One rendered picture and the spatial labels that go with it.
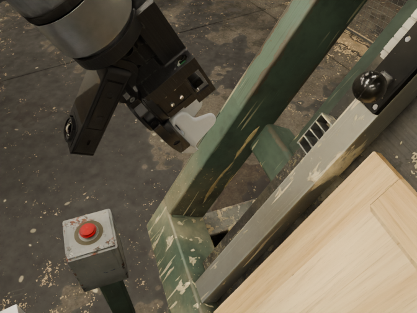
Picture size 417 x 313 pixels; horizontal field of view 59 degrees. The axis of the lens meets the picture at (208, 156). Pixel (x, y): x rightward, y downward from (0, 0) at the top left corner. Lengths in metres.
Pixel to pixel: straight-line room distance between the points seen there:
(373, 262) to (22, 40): 3.59
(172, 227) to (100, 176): 1.41
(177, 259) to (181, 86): 0.60
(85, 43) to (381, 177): 0.44
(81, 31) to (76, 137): 0.13
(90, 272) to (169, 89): 0.69
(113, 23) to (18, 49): 3.42
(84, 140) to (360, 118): 0.39
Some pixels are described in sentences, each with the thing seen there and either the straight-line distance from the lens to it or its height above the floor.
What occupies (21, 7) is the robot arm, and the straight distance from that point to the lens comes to 0.31.
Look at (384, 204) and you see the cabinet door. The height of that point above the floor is 1.27.
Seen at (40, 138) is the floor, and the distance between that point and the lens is 2.68.
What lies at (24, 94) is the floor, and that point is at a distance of 3.13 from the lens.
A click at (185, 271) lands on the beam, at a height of 0.90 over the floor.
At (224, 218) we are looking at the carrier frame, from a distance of 1.09.
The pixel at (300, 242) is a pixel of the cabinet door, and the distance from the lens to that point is 0.66.
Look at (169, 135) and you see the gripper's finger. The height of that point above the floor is 1.43.
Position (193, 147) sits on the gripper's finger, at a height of 1.38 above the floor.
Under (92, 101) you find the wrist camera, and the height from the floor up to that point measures 1.48.
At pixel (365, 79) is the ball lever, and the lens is 0.46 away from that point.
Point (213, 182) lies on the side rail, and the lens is 0.91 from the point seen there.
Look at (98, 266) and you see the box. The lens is 0.96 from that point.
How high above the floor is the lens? 1.70
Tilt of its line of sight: 47 degrees down
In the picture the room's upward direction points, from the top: straight up
